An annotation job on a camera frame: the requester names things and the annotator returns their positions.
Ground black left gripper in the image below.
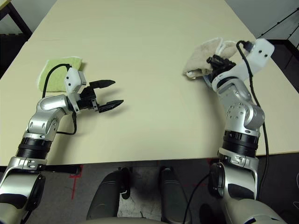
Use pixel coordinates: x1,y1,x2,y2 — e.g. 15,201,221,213
78,79,124,114

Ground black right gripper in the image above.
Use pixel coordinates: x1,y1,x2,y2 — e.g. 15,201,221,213
206,54,236,77

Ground beige towel with white trim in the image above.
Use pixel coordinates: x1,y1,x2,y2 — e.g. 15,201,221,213
182,36,237,81

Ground folded green towel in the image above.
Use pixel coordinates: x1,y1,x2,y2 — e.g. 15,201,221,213
36,56,84,93

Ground black table foot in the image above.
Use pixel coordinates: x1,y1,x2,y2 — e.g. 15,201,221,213
43,164,79,175

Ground dark grey robot left leg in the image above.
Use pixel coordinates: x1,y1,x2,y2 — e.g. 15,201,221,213
86,168,130,221

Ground dark grey robot leg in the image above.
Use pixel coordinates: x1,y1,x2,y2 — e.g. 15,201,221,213
86,168,130,221
160,167,191,222

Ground dark grey robot right leg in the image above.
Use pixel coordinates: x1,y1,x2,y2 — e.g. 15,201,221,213
160,167,191,222

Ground beige robot torso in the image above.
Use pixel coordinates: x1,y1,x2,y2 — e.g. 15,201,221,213
81,217,194,224

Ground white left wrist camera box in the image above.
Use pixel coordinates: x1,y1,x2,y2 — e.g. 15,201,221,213
64,67,87,114

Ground black left wrist camera cable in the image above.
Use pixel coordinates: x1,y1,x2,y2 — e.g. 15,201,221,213
42,63,78,135

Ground side table with black frame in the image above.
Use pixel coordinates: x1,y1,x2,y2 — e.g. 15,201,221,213
0,0,33,40

